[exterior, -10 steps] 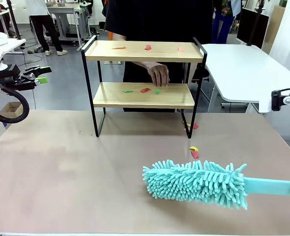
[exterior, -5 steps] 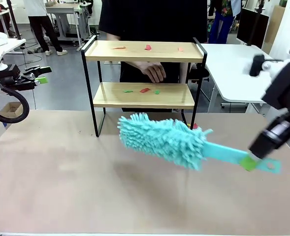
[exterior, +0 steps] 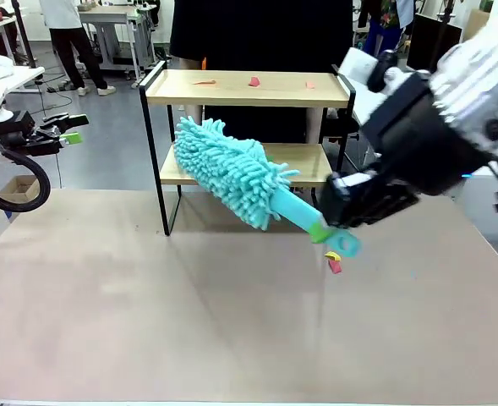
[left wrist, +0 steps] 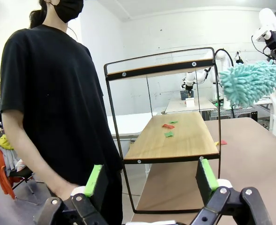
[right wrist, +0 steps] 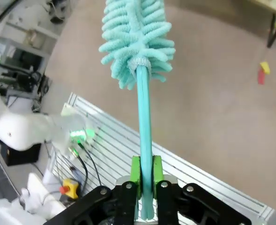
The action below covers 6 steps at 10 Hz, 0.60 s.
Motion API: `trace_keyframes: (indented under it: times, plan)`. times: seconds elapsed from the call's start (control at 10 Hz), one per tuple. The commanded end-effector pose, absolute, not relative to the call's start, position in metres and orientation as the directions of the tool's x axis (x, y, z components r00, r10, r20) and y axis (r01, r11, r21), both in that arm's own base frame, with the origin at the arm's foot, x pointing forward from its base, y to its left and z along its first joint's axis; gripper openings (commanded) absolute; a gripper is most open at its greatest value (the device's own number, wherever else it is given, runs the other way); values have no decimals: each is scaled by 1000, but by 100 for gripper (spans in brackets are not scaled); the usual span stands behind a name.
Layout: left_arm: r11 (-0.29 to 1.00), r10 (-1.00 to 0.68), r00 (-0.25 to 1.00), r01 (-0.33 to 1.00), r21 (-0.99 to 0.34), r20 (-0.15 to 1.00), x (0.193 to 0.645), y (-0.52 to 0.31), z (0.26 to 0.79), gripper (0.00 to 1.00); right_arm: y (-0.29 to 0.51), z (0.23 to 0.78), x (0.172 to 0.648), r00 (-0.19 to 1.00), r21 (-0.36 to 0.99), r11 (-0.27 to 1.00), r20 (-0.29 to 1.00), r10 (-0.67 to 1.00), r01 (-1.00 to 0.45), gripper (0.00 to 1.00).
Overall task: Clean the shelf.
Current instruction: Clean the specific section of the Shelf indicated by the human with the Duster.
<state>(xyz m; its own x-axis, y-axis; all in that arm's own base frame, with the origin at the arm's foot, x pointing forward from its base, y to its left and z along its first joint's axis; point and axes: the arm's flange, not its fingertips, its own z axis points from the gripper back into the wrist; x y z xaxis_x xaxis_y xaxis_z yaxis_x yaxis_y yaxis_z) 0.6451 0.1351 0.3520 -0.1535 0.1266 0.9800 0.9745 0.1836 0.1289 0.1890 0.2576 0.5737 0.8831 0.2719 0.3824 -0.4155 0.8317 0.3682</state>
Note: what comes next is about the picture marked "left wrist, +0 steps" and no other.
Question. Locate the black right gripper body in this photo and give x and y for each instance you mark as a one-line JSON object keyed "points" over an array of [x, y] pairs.
{"points": [[274, 41]]}

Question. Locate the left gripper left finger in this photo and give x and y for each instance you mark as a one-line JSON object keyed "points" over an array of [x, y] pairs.
{"points": [[95, 185]]}

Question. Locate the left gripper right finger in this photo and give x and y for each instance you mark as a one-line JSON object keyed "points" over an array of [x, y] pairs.
{"points": [[206, 178]]}

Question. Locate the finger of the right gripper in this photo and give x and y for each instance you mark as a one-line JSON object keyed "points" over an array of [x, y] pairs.
{"points": [[274, 58]]}

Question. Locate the teal chenille duster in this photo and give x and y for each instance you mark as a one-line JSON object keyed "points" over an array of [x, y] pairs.
{"points": [[248, 82]]}

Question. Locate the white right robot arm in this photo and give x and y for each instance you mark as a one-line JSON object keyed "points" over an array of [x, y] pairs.
{"points": [[267, 16]]}

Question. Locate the person's right forearm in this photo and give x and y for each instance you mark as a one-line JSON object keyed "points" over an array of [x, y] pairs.
{"points": [[32, 161]]}

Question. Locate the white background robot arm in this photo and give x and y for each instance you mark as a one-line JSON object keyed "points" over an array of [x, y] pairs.
{"points": [[191, 77], [225, 63]]}

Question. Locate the person's right hand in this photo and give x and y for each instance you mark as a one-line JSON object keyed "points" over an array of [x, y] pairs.
{"points": [[61, 188]]}

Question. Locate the red paper scrap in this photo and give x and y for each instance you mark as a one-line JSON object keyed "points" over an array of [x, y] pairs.
{"points": [[168, 126], [223, 142]]}

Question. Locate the green paper scrap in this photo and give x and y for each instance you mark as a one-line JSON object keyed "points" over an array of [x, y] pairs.
{"points": [[169, 134], [173, 122]]}

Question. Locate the white ribbed panel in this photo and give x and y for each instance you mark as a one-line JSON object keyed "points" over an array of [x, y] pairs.
{"points": [[245, 113]]}

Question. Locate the white curved-edge table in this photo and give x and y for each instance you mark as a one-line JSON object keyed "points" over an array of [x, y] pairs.
{"points": [[128, 124]]}

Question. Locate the black chair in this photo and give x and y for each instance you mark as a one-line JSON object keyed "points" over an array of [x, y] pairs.
{"points": [[23, 175]]}

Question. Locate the beige background table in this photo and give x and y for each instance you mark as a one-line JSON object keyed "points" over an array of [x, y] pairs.
{"points": [[205, 104]]}

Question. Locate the small white box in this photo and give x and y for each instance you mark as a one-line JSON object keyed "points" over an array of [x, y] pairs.
{"points": [[189, 102]]}

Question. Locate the blue crate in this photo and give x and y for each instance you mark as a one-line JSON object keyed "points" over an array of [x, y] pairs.
{"points": [[184, 95]]}

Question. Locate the grey white clothes pile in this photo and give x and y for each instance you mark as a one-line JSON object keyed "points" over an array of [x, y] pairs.
{"points": [[12, 160]]}

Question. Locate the yellow cloth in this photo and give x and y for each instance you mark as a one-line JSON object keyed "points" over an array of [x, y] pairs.
{"points": [[4, 141]]}

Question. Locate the person in black t-shirt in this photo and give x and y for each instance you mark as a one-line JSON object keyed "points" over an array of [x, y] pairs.
{"points": [[53, 82]]}

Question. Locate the black face mask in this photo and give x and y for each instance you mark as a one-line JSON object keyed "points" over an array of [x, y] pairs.
{"points": [[68, 9]]}

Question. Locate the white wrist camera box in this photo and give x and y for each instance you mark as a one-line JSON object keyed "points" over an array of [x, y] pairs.
{"points": [[262, 35]]}

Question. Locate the black frame wooden two-tier shelf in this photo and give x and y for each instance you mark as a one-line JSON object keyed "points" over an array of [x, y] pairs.
{"points": [[175, 140]]}

